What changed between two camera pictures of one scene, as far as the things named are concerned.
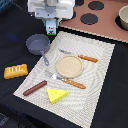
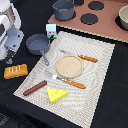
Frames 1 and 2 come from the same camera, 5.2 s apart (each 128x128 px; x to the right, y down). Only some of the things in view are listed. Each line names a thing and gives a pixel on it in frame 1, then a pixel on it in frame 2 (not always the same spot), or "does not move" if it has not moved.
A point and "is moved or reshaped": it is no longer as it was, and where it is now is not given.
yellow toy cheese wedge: x=55 y=95 does not move
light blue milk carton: x=51 y=27 is moved or reshaped
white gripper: x=42 y=9 -> x=12 y=36
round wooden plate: x=69 y=66 does not move
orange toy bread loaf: x=16 y=71 does not move
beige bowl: x=123 y=16 does not move
